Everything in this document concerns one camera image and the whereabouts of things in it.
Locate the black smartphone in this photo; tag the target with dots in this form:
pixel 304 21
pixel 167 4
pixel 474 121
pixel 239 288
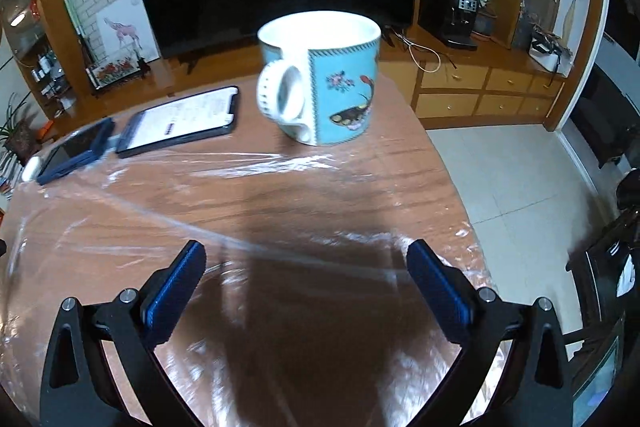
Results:
pixel 194 118

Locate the black coffee machine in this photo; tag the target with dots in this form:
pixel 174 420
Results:
pixel 450 21

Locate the clear plastic table cover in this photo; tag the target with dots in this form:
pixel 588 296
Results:
pixel 306 314

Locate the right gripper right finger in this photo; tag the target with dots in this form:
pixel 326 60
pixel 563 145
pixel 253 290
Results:
pixel 534 387

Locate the white earbuds case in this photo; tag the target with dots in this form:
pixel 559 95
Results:
pixel 31 169

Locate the teal patterned mug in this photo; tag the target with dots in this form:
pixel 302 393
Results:
pixel 318 80

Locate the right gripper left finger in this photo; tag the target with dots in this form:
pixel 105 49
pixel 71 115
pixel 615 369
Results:
pixel 77 385

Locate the framed deer painting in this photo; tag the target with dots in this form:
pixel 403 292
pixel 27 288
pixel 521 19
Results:
pixel 127 42

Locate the wooden tv cabinet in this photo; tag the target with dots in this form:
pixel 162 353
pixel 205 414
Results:
pixel 445 88

